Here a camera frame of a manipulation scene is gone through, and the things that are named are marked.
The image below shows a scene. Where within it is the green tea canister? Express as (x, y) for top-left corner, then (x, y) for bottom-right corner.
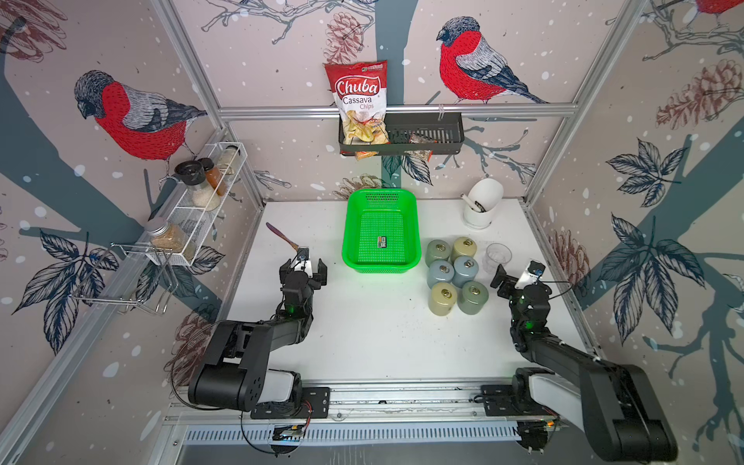
(424, 239), (451, 267)
(457, 281), (489, 315)

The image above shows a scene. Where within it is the yellow tea canister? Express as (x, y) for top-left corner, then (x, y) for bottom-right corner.
(428, 282), (457, 317)
(451, 236), (478, 263)

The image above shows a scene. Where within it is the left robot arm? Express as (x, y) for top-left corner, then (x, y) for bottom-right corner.
(188, 248), (327, 419)

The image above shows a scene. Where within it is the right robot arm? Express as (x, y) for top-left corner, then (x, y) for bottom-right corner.
(490, 261), (678, 463)

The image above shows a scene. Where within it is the green plastic basket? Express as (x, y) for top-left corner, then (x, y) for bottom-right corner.
(342, 189), (422, 274)

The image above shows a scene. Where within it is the purple gold butter knife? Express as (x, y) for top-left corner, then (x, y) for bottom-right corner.
(265, 222), (300, 252)

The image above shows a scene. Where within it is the clear plastic cup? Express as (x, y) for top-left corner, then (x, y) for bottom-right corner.
(484, 243), (513, 273)

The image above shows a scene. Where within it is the white spoon in holder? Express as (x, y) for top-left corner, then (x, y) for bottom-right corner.
(461, 194), (482, 212)

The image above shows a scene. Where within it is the white utensil holder cup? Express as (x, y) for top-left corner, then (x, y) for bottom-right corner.
(463, 178), (504, 230)

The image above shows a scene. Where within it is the black lid spice jar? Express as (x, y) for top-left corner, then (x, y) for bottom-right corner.
(174, 160), (220, 211)

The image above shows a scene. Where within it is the orange spice jar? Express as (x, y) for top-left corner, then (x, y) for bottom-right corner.
(198, 158), (228, 197)

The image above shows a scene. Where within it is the silver lid grain jar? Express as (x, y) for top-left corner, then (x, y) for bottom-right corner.
(145, 217), (186, 253)

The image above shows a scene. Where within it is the pale spice jar back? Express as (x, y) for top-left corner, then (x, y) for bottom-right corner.
(215, 145), (240, 176)

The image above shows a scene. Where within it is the small snack packet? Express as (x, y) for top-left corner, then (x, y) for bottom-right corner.
(406, 133), (437, 162)

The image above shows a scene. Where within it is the Chuba cassava chips bag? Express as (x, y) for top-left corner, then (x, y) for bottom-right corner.
(325, 60), (389, 145)

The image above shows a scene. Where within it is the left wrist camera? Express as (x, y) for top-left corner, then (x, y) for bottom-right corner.
(290, 247), (313, 277)

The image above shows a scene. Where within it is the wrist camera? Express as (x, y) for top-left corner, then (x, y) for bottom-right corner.
(290, 247), (313, 277)
(515, 260), (546, 290)

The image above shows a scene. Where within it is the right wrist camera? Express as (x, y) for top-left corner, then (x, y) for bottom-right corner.
(515, 260), (546, 290)

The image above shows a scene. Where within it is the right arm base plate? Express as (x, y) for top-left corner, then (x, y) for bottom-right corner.
(472, 385), (558, 418)

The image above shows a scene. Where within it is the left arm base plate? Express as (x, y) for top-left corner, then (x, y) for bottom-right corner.
(250, 387), (331, 420)

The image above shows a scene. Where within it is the white wire spice rack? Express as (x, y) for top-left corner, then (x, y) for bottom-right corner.
(70, 141), (247, 315)

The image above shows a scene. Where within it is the dark wall-mounted basket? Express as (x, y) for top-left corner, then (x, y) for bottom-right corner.
(338, 112), (464, 156)

